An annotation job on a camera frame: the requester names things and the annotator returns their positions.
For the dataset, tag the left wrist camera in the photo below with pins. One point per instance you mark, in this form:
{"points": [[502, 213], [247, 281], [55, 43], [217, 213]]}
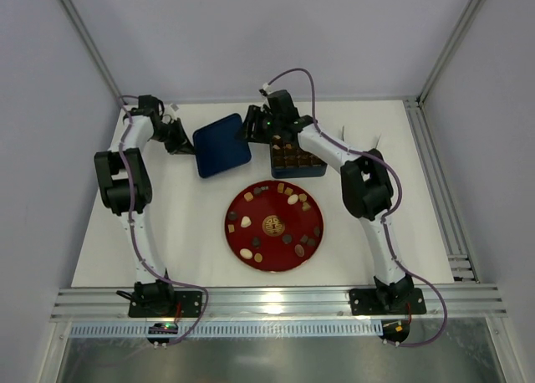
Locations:
{"points": [[171, 113]]}

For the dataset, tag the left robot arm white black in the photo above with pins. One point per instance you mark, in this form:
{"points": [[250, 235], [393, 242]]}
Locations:
{"points": [[125, 188]]}

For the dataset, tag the white swirl oval chocolate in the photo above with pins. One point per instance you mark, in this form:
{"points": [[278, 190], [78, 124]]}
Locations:
{"points": [[245, 253]]}

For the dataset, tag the red round plate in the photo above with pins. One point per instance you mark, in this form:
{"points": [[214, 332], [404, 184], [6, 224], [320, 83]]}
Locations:
{"points": [[272, 217]]}

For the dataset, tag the tan square chocolate top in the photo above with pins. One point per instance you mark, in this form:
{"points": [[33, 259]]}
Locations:
{"points": [[249, 196]]}

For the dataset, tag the dark flower chocolate left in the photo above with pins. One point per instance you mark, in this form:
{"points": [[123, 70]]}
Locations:
{"points": [[232, 215]]}

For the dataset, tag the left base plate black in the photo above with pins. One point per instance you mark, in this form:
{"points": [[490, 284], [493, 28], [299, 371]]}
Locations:
{"points": [[182, 304]]}

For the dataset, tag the brown oval chocolate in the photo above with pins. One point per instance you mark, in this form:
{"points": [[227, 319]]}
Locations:
{"points": [[299, 250]]}

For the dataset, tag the white slotted cable duct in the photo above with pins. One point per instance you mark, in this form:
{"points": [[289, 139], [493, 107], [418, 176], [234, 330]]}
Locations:
{"points": [[208, 329]]}

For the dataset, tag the white shell chocolate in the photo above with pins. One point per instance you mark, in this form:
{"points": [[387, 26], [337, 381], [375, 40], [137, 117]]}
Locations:
{"points": [[246, 222]]}

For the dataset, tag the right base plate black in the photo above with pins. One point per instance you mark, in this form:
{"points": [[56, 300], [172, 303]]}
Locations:
{"points": [[368, 302]]}

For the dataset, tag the base plate black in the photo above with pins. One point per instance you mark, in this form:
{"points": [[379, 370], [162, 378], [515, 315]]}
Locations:
{"points": [[368, 302], [182, 304]]}

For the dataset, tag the metal tongs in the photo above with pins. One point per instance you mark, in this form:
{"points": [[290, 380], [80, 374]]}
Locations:
{"points": [[361, 140]]}

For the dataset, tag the blue tin lid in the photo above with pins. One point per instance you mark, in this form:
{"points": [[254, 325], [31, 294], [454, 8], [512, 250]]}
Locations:
{"points": [[218, 147]]}

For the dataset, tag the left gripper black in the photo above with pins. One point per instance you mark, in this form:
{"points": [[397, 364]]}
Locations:
{"points": [[174, 132]]}

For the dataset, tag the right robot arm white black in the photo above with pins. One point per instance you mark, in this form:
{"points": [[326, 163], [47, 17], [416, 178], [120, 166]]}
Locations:
{"points": [[365, 185]]}

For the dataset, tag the blue chocolate box with tray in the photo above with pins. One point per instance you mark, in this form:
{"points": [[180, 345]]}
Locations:
{"points": [[288, 160]]}

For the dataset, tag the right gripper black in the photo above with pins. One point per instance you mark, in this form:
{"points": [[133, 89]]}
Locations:
{"points": [[259, 121]]}

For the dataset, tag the aluminium mounting rail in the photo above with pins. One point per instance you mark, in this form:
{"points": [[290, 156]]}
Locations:
{"points": [[462, 300]]}

